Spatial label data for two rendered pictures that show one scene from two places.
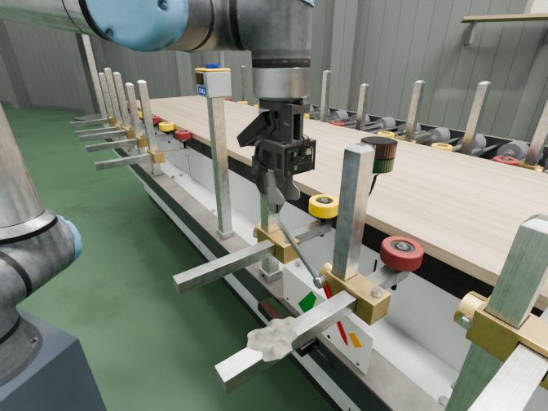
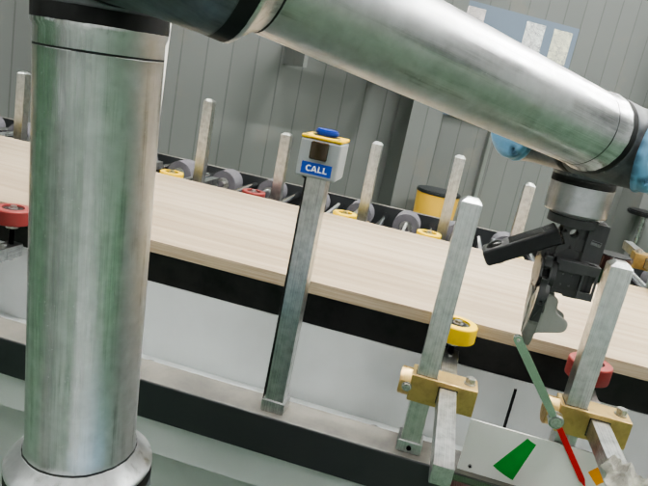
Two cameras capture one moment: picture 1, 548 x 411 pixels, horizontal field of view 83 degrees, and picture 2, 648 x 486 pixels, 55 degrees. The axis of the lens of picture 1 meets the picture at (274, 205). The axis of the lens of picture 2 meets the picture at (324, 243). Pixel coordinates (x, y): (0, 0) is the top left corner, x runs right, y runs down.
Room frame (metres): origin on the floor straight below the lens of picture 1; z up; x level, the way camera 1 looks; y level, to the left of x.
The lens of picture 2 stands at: (0.11, 0.88, 1.31)
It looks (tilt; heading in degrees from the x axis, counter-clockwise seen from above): 15 degrees down; 316
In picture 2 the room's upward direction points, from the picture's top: 11 degrees clockwise
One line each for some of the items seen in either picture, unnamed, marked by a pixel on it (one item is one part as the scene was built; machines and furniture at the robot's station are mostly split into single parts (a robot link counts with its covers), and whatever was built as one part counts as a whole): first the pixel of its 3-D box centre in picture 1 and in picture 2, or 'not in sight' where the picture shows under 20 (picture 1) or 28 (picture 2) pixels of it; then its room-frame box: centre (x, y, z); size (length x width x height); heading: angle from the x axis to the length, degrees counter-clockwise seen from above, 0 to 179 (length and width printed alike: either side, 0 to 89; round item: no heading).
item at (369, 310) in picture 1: (352, 289); (583, 418); (0.47, -0.15, 0.85); 0.13 x 0.06 x 0.05; 36
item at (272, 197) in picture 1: (275, 196); (546, 322); (0.51, 0.00, 1.02); 0.06 x 0.03 x 0.09; 36
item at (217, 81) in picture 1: (214, 83); (322, 158); (0.89, 0.16, 1.18); 0.07 x 0.07 x 0.08; 36
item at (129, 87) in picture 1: (137, 130); not in sight; (1.69, 0.75, 0.88); 0.03 x 0.03 x 0.48; 36
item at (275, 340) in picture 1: (276, 333); (628, 472); (0.33, 0.00, 0.87); 0.09 x 0.07 x 0.02; 126
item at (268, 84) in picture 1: (282, 84); (577, 201); (0.52, -0.01, 1.21); 0.10 x 0.09 x 0.05; 126
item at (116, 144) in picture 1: (132, 143); not in sight; (1.63, 0.76, 0.83); 0.43 x 0.03 x 0.04; 126
